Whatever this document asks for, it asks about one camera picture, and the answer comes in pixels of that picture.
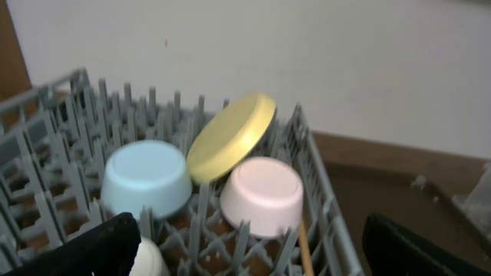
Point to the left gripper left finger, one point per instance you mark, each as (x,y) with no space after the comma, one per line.
(107,249)

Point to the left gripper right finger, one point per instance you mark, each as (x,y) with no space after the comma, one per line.
(391,249)

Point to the white plastic cup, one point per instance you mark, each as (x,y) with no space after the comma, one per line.
(149,260)

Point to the light blue bowl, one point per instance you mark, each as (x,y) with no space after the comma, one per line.
(147,174)

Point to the wooden chopstick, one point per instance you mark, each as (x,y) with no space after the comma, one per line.
(305,250)

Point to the white pink bowl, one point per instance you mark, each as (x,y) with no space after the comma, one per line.
(266,193)

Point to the yellow round plate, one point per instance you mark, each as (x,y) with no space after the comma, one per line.
(229,137)

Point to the clear plastic waste bin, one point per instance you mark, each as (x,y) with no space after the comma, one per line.
(476,205)

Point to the grey plastic dishwasher rack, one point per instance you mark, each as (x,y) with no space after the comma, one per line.
(57,138)

